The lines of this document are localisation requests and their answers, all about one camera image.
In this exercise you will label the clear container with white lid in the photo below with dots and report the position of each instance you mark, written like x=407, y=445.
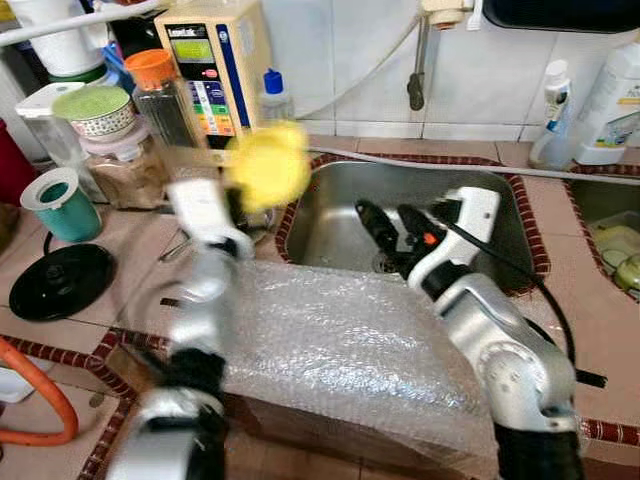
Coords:
x=45, y=125

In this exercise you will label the black flat strip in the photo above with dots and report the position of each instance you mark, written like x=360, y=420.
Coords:
x=592, y=380

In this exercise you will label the wall faucet with grey spout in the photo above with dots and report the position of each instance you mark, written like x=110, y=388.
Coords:
x=418, y=60

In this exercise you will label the glass jar with orange lid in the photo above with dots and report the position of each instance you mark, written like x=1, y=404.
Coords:
x=160, y=95

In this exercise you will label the clear bubble wrap sheet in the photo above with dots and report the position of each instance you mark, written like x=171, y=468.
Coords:
x=340, y=350

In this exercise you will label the dark red container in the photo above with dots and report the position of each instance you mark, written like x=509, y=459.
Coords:
x=12, y=165

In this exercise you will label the small white spray bottle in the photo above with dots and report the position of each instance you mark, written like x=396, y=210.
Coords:
x=553, y=110

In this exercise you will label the green glass jar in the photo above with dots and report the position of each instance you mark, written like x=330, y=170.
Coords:
x=628, y=275

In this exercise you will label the white plastic piece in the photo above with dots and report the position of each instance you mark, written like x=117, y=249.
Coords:
x=15, y=385

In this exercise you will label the small steel sink basin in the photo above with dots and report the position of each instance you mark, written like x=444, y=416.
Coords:
x=605, y=205

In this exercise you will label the pink-lid jar of brown powder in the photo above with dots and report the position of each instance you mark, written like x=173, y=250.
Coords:
x=125, y=175

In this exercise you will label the yellowish clear plastic container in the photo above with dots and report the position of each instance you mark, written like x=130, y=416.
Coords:
x=612, y=240

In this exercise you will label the white plastic jug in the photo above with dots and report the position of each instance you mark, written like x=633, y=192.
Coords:
x=60, y=45

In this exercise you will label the black round lid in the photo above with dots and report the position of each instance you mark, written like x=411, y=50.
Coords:
x=60, y=282

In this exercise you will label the teal cup with white rim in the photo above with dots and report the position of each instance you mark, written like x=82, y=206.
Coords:
x=62, y=205

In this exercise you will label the white pipe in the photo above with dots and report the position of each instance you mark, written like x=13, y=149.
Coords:
x=70, y=22

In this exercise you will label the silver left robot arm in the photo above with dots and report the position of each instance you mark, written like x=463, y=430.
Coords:
x=190, y=320

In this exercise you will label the large steel sink basin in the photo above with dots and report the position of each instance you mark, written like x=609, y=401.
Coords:
x=420, y=200

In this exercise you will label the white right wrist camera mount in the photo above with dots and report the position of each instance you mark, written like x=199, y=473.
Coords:
x=470, y=215

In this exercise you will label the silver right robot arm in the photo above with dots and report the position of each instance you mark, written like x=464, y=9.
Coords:
x=510, y=360

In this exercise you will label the cream water ionizer machine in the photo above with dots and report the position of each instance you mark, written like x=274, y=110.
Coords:
x=215, y=70

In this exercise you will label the blue-cap bottle with green liquid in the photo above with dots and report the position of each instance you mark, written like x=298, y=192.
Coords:
x=273, y=95

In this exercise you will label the patterned bowl with green lid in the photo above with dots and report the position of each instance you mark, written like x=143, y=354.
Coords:
x=95, y=108

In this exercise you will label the white detergent bottle yellow cap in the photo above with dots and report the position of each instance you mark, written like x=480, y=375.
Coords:
x=610, y=110

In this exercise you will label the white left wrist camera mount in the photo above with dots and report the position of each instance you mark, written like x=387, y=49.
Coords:
x=205, y=215

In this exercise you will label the black framed window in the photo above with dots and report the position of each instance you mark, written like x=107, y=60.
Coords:
x=560, y=12

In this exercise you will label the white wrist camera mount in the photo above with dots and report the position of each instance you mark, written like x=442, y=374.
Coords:
x=205, y=215
x=470, y=215

